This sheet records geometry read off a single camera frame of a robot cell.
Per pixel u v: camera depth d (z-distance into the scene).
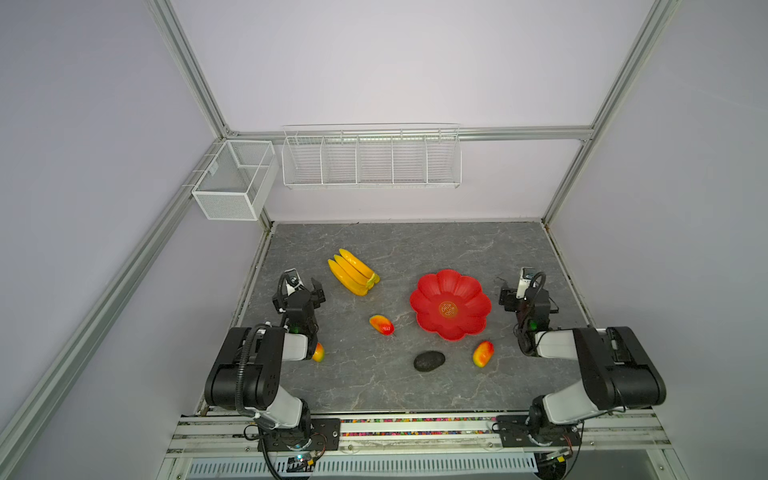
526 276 0.81
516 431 0.74
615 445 0.73
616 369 0.46
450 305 0.97
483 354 0.83
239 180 1.02
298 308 0.69
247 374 0.43
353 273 1.02
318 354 0.85
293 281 0.77
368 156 0.99
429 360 0.82
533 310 0.71
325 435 0.74
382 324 0.89
